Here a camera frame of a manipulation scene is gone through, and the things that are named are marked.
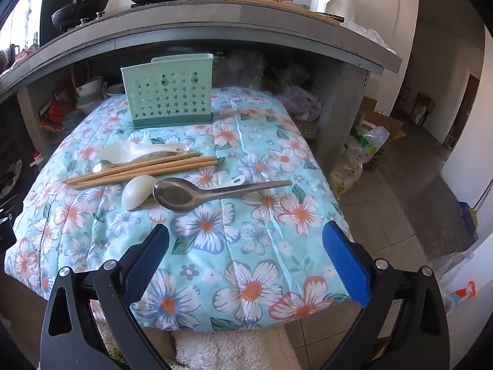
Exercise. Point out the white rice paddle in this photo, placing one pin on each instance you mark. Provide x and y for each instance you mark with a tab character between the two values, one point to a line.
123	150

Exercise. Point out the purple plastic bag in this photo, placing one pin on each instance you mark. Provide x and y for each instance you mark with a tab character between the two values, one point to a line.
302	104

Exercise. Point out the black wok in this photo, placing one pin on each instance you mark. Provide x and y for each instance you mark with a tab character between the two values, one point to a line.
77	13

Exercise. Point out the red snack packet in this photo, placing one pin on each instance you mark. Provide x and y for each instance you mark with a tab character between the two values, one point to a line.
57	115

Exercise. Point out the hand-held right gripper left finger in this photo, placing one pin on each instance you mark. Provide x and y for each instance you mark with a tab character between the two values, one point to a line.
144	266

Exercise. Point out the cooking oil bottle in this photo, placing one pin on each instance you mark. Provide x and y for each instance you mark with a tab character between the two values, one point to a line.
38	158

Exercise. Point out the white air fryer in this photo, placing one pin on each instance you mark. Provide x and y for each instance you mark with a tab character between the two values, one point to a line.
335	0

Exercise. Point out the small metal spoon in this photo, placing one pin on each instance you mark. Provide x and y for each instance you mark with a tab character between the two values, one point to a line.
101	166

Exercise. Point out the large metal spoon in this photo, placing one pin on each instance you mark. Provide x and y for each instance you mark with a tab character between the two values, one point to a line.
173	196

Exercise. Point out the grey concrete kitchen counter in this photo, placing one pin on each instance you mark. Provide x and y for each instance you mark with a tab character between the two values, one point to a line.
192	17

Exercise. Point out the white plastic spoon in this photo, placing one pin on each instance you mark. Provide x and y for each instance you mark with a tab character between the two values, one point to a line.
134	194

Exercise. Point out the cardboard box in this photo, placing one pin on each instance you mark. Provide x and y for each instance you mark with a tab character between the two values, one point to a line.
385	123

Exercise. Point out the white fluffy rug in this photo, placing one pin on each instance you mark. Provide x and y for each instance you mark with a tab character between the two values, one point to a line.
235	350

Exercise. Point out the green perforated utensil holder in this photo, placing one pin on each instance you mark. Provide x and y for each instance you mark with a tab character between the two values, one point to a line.
165	96

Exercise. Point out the orange spray bottle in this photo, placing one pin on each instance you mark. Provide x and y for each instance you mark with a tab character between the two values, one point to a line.
460	296

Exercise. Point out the blue plastic dustpan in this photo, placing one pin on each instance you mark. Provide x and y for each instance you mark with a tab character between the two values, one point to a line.
466	217

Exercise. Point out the wooden chopstick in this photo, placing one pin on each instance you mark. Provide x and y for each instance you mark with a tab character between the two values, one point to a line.
173	171
115	171
181	155
173	165

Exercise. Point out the crumpled clear plastic bag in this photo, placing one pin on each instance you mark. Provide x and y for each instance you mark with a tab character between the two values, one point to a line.
244	67

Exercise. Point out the small bowl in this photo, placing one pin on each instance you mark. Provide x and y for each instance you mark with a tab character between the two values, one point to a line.
298	5

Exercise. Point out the floral blue blanket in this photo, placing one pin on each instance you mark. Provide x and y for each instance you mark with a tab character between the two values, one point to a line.
238	246

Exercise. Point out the plastic rice bag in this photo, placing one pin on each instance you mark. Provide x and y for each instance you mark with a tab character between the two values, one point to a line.
358	162

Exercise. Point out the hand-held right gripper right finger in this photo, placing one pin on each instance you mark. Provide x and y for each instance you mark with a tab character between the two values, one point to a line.
346	266

